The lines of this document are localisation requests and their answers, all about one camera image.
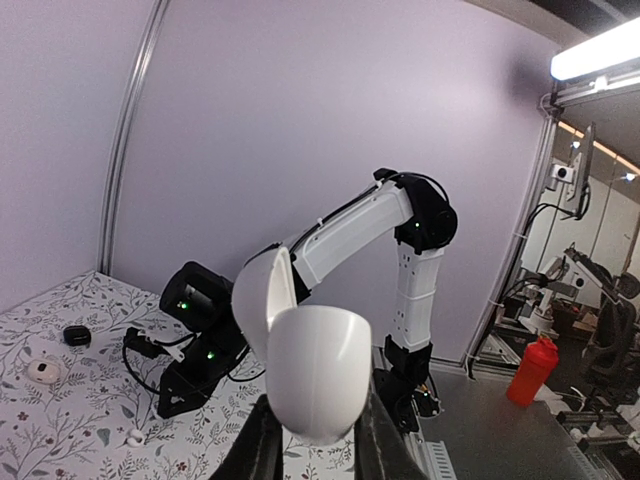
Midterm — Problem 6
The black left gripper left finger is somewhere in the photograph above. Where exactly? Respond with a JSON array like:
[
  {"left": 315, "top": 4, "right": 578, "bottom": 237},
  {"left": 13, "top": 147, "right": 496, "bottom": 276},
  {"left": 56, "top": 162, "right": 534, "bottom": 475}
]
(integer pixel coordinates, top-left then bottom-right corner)
[{"left": 212, "top": 397, "right": 284, "bottom": 480}]

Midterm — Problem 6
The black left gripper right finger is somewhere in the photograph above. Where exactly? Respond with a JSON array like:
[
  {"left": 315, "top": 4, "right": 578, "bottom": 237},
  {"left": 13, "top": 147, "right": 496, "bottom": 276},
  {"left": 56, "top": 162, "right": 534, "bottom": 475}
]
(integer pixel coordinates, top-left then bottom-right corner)
[{"left": 354, "top": 392, "right": 425, "bottom": 480}]

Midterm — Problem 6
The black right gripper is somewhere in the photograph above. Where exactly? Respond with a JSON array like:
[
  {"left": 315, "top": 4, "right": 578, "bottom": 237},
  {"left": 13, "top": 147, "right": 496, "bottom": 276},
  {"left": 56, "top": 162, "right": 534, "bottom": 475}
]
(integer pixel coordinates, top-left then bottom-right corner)
[{"left": 157, "top": 340, "right": 235, "bottom": 419}]

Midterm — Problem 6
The white oval earbud case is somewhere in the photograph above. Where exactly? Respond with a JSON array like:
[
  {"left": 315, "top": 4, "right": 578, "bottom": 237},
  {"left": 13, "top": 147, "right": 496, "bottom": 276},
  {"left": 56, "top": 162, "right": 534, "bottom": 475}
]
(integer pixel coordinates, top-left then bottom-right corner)
[{"left": 231, "top": 247, "right": 372, "bottom": 445}]

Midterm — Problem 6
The cream earbud charging case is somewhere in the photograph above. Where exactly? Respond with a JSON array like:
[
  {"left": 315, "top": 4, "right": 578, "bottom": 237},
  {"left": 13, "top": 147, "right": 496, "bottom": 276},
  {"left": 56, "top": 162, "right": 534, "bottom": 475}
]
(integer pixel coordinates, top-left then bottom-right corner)
[{"left": 26, "top": 360, "right": 61, "bottom": 385}]

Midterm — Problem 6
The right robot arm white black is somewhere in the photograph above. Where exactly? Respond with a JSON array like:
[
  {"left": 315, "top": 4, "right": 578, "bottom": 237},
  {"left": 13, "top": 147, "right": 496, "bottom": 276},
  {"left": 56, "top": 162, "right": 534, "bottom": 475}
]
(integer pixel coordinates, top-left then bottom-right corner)
[{"left": 157, "top": 169, "right": 458, "bottom": 437}]

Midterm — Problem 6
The black closed earbud case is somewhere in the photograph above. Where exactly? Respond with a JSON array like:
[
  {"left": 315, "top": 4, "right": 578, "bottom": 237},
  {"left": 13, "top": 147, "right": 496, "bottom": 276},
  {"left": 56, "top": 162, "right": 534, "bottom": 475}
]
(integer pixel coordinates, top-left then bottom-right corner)
[{"left": 62, "top": 325, "right": 92, "bottom": 347}]

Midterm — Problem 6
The white earbud silicone tip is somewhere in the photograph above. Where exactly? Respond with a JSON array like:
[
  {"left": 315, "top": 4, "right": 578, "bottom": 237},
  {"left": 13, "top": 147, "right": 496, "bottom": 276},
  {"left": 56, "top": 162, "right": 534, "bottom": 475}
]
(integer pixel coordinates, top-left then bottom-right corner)
[{"left": 125, "top": 429, "right": 146, "bottom": 448}]

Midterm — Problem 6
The orange bottle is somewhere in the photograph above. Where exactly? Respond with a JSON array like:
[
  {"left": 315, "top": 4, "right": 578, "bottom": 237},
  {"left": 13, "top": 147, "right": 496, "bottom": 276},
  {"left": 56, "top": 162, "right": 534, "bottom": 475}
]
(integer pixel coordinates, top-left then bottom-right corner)
[{"left": 506, "top": 336, "right": 559, "bottom": 407}]

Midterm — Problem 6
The ceiling light tube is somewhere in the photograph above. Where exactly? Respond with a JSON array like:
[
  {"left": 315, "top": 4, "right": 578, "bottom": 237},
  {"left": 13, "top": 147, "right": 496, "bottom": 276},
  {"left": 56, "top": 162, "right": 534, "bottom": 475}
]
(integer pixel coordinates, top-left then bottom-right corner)
[{"left": 550, "top": 18, "right": 639, "bottom": 81}]

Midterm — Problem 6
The aluminium front rail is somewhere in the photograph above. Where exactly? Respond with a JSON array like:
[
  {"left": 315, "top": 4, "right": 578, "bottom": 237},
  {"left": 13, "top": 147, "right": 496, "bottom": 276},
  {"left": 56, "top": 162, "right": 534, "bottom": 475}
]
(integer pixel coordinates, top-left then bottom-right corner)
[{"left": 279, "top": 349, "right": 501, "bottom": 480}]

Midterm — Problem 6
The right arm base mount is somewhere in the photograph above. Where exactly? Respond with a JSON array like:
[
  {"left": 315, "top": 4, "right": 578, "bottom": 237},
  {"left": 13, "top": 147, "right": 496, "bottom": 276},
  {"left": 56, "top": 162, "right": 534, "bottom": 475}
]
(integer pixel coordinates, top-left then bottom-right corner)
[{"left": 373, "top": 344, "right": 442, "bottom": 435}]

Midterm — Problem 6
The right aluminium frame post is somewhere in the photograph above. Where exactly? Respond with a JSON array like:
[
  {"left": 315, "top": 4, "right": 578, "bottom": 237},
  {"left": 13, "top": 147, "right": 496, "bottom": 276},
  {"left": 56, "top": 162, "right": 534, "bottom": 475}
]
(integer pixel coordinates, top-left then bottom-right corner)
[{"left": 96, "top": 0, "right": 171, "bottom": 275}]

